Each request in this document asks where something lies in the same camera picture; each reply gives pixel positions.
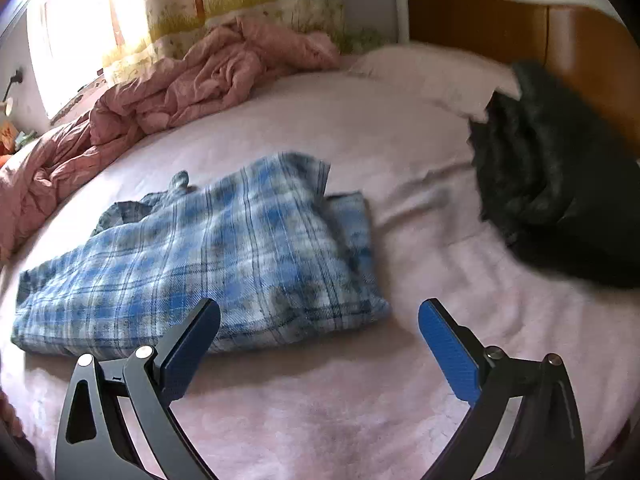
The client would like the colourful clutter on bedside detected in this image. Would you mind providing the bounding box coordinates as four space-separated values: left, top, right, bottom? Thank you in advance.
0 120 38 166

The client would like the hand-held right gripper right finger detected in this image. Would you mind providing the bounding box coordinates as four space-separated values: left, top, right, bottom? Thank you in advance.
418 298 586 480

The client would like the floral patterned curtain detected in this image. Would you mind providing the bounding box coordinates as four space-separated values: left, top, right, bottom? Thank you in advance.
102 0 346 81

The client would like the black folded garment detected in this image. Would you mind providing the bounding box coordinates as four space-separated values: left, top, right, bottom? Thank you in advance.
468 60 640 289

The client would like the pink quilted comforter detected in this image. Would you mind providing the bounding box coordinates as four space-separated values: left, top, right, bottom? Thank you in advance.
0 16 346 266

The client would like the wall lamp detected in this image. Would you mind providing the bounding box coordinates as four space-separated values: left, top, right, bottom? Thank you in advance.
0 67 26 116

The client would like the pink bed sheet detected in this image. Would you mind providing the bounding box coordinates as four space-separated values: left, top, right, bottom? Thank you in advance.
0 42 640 480

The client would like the blue plaid shirt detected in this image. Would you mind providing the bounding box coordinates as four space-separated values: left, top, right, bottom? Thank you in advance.
11 151 392 357

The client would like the pink pillow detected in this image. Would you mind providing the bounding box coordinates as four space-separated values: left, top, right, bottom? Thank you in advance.
347 42 523 123

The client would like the wooden headboard with white frame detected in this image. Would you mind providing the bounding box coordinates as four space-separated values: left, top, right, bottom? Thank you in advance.
397 0 640 161

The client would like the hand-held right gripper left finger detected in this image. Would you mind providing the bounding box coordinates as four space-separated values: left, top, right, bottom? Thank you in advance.
55 298 222 480

